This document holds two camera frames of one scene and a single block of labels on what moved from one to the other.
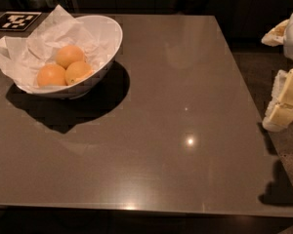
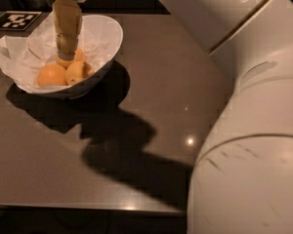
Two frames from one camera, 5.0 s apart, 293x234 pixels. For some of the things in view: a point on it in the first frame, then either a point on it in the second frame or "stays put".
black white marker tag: (15, 21) stays put
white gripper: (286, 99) → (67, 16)
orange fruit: (52, 75) stays put
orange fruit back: (68, 55) stays put
